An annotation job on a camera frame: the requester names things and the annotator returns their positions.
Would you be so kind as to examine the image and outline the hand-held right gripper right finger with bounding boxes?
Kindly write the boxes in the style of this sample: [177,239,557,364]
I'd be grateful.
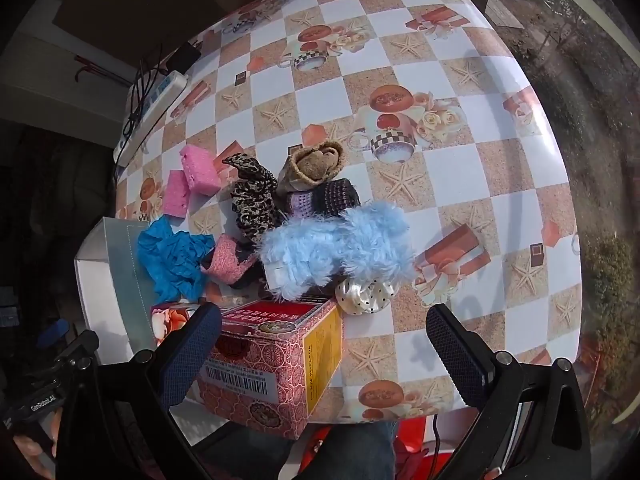
[425,304,591,480]

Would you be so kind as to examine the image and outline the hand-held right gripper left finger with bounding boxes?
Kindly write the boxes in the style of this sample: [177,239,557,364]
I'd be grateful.
[57,302,223,480]

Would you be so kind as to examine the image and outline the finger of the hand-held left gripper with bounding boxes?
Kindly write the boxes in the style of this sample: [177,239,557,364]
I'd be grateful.
[37,320,71,348]

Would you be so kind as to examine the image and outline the white cardboard box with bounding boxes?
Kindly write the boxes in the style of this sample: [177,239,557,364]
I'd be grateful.
[74,216,211,366]

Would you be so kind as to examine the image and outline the blue glove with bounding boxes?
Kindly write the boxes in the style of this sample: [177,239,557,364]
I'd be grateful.
[137,217,217,307]

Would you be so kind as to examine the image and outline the white polka dot scrunchie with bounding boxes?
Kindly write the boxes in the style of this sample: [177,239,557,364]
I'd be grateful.
[334,277,401,317]

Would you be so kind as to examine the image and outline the light blue fluffy cloth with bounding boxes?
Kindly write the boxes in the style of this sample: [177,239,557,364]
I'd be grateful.
[256,200,417,302]

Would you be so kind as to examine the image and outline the pink sponge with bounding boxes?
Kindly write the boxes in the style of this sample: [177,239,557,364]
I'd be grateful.
[162,170,192,218]
[180,144,222,195]

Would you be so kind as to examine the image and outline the leopard print scrunchie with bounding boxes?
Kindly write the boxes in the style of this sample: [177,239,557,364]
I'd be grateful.
[221,152,283,248]

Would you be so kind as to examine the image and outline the purple and black knit cloth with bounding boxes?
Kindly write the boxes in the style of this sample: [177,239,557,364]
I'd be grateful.
[287,177,361,221]

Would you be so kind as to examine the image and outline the person's left hand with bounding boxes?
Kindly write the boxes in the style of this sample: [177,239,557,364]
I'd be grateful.
[12,410,60,478]

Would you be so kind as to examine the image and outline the printed tissue box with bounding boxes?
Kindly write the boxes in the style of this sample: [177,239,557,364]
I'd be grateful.
[150,301,211,348]

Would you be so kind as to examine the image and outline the red patterned carton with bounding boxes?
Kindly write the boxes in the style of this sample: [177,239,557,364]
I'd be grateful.
[197,296,345,442]

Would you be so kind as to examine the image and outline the person's leg in jeans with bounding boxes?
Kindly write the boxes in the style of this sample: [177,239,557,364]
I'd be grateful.
[295,420,401,480]

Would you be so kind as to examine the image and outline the white power strip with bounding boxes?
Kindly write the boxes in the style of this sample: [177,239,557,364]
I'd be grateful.
[114,71,190,163]

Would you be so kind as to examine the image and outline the checkered printed tablecloth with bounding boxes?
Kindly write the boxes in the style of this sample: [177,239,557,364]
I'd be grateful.
[112,0,583,426]

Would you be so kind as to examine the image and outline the black power adapter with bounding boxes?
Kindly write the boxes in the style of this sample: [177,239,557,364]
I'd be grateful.
[167,42,203,73]

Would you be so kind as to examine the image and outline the black adapter cable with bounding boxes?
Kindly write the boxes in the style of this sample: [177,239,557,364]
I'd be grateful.
[122,42,168,138]

